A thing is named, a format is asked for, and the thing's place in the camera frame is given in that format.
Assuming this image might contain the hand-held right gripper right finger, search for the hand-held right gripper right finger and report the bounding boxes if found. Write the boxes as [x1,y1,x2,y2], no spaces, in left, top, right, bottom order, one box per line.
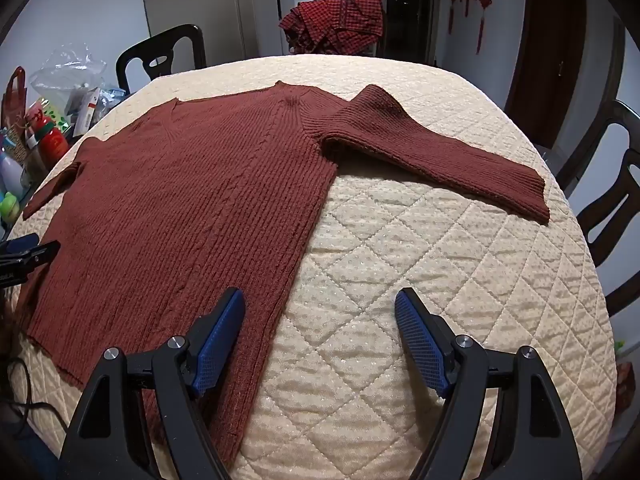
[394,287,583,480]

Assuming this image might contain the green toy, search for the green toy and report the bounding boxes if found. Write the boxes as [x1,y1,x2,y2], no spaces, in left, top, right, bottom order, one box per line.
[0,192,25,222]

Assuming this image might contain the dark wooden chair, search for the dark wooden chair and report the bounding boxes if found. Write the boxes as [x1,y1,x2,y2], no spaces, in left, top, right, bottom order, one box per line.
[555,100,640,318]

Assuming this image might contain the red gift bag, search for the red gift bag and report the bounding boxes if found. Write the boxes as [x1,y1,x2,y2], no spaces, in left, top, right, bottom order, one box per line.
[0,66,30,163]

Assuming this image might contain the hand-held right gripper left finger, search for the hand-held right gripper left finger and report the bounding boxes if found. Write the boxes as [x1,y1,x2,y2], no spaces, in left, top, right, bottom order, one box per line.
[60,286,247,480]

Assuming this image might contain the black cable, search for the black cable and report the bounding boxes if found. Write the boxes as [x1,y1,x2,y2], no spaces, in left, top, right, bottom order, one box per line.
[0,355,68,433]

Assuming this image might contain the grey tall cabinet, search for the grey tall cabinet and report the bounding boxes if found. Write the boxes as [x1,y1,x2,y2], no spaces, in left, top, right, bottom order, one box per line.
[140,0,282,68]

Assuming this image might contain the red checked cloth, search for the red checked cloth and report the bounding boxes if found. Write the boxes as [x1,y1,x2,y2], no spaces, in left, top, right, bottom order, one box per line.
[280,0,386,57]

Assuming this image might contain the clear plastic bag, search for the clear plastic bag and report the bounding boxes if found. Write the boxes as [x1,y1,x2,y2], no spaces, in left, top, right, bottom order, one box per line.
[29,44,126,111]

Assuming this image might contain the black dining chair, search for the black dining chair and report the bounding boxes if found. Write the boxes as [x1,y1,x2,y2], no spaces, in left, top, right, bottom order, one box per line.
[116,24,208,95]

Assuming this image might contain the red and green container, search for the red and green container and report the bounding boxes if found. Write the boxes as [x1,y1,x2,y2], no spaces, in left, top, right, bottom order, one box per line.
[25,110,70,172]

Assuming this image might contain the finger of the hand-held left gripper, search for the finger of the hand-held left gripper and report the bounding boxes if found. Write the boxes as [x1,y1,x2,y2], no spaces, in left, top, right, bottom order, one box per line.
[0,233,40,257]
[0,241,61,288]

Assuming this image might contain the brown wooden door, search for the brown wooden door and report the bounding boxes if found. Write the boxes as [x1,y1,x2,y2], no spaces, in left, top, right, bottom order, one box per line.
[504,0,588,150]

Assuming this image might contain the cream quilted blanket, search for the cream quilted blanket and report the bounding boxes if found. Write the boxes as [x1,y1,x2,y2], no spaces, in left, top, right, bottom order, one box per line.
[7,54,618,480]

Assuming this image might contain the white and red box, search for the white and red box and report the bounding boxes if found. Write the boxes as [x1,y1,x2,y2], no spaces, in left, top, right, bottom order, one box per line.
[74,87,102,137]

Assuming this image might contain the white plastic bottle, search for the white plastic bottle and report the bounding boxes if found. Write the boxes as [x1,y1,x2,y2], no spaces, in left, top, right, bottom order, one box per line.
[0,152,25,200]

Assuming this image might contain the rust brown knitted sweater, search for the rust brown knitted sweater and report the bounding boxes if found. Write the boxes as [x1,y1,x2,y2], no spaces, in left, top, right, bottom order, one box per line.
[20,81,551,448]

